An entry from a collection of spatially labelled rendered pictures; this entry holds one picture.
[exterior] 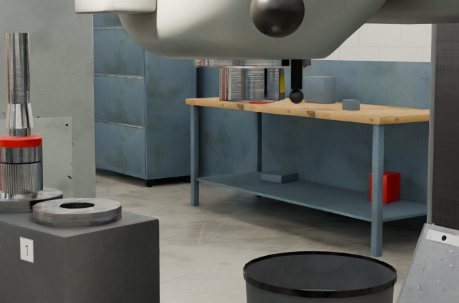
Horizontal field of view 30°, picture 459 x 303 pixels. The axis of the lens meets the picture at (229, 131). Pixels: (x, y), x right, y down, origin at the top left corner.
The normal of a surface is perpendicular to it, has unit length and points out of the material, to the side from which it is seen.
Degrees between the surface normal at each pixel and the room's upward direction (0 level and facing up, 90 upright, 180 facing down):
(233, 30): 130
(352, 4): 118
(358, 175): 90
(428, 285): 64
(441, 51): 90
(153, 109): 90
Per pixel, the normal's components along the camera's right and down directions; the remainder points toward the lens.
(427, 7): -0.58, 0.74
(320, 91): -0.84, 0.05
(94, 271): 0.73, 0.07
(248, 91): -0.09, 0.10
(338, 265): -0.38, 0.03
